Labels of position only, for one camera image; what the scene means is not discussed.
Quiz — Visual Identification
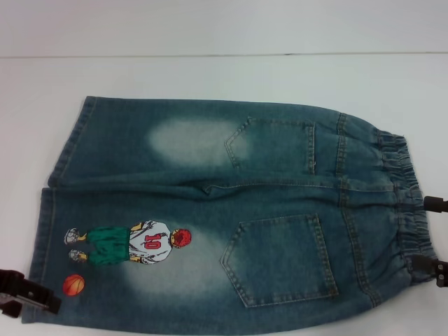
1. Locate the blue denim shorts basketball print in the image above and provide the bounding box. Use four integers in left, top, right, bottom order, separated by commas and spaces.
21, 94, 444, 336

